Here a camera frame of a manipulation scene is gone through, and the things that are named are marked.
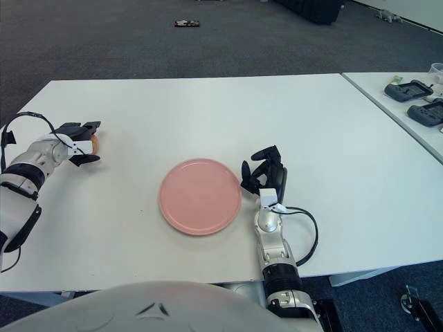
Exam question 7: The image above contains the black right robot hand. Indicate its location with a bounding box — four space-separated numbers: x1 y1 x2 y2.
240 145 289 203

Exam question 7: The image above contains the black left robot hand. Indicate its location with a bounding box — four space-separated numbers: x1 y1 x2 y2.
55 120 103 169

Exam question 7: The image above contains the pink round plate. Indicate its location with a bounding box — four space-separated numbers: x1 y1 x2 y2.
158 158 242 237

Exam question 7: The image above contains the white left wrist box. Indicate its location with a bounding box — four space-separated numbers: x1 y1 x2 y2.
67 140 95 156

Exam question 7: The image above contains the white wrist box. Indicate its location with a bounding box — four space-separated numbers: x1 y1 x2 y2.
259 188 280 210
67 140 95 156

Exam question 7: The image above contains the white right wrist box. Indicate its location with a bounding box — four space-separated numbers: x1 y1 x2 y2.
259 188 280 210

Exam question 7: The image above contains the black furniture block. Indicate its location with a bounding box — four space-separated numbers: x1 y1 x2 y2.
276 0 343 25

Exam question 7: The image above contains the grey robot torso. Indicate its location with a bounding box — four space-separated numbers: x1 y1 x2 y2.
0 280 278 332

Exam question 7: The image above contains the small grey floor robot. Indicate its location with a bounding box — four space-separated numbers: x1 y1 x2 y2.
377 9 404 24

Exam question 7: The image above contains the black metal wheeled stand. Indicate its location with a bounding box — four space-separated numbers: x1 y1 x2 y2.
401 285 443 332

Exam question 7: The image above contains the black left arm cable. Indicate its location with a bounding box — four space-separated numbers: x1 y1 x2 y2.
0 111 83 171

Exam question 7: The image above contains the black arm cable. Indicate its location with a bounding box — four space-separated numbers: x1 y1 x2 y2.
0 111 83 171
276 205 319 267

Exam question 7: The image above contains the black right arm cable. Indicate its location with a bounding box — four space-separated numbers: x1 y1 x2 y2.
276 205 319 267

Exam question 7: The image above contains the white table frame beam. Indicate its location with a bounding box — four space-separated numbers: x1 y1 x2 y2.
328 264 443 287

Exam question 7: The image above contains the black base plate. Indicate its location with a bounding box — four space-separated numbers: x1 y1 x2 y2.
313 299 343 332

